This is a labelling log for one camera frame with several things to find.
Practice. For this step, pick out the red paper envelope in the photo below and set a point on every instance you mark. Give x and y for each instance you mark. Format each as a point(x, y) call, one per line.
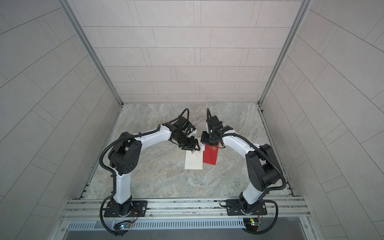
point(210, 154)

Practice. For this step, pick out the cream paper envelope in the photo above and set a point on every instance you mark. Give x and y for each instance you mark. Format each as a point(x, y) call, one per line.
point(194, 160)

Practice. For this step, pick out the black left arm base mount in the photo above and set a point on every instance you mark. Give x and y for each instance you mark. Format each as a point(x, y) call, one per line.
point(129, 209)

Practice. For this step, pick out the right green circuit board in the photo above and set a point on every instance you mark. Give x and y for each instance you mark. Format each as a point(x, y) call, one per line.
point(252, 225)

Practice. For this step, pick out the green circuit board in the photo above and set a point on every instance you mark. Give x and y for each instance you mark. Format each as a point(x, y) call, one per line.
point(252, 225)
point(123, 226)

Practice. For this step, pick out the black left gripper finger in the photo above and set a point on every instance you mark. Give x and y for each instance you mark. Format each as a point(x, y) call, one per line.
point(189, 148)
point(195, 146)

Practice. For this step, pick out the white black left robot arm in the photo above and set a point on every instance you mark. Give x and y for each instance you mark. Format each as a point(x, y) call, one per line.
point(125, 153)

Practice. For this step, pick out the silver right corner post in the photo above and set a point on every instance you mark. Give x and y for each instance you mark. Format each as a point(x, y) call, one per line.
point(288, 42)

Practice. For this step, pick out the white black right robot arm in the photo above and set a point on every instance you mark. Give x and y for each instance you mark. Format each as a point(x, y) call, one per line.
point(264, 171)

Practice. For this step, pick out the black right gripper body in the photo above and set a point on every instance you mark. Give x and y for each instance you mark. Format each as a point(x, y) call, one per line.
point(207, 139)

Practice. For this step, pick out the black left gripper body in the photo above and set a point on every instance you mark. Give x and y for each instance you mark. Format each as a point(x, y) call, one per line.
point(186, 141)

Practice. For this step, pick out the silver aluminium corner post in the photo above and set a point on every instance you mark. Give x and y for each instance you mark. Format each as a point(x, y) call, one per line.
point(88, 47)

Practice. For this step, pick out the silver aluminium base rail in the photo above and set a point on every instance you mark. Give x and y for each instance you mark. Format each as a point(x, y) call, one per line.
point(288, 218)

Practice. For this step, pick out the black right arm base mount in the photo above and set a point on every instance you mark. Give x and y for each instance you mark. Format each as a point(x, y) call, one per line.
point(237, 207)

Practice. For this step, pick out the left green circuit board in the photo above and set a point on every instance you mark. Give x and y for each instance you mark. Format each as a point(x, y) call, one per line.
point(123, 226)

